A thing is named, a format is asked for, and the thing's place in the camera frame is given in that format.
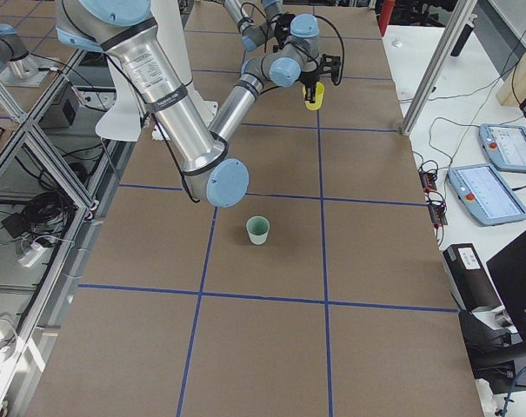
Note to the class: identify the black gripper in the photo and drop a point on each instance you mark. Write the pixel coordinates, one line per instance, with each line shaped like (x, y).
(309, 80)

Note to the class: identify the yellow plastic cup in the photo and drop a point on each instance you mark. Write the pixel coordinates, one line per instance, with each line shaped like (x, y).
(314, 106)

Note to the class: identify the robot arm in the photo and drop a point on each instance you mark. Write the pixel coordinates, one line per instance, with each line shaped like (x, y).
(254, 35)
(213, 177)

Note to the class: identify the light green plastic cup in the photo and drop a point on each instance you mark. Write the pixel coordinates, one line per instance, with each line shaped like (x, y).
(258, 228)

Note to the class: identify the brown table mat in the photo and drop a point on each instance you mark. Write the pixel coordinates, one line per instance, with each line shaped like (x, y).
(322, 293)

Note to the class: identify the near blue teach pendant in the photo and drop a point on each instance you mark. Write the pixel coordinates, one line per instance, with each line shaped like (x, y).
(485, 194)

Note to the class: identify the blue teach pendant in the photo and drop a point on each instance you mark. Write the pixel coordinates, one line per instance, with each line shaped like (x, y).
(505, 146)
(485, 194)

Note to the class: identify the far blue teach pendant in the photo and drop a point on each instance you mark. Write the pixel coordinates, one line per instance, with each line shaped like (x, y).
(505, 146)

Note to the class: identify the black printer device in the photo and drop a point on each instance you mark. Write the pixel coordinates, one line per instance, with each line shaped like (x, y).
(470, 284)

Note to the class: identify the black computer monitor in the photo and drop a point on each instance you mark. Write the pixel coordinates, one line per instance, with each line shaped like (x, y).
(507, 270)

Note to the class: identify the white power strip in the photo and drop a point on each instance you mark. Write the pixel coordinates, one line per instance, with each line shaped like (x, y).
(32, 255)

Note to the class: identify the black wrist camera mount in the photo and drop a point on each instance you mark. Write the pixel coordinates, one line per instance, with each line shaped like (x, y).
(332, 66)

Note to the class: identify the grey aluminium frame post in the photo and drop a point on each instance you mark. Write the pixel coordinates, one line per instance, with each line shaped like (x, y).
(452, 31)

